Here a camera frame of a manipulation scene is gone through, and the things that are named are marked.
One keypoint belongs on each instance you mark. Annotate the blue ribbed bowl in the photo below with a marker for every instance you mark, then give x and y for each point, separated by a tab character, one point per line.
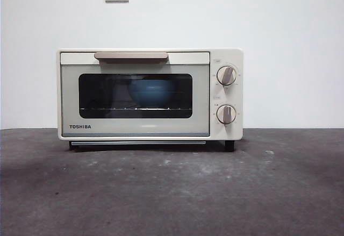
151	94

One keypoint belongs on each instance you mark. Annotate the metal oven crumb tray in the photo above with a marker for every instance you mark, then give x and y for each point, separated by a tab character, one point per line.
134	142

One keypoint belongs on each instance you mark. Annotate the cream oven knob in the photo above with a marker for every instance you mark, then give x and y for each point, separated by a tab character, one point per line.
226	76
226	115

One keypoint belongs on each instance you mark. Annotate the cream Toshiba toaster oven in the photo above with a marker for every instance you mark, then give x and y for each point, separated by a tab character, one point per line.
231	134

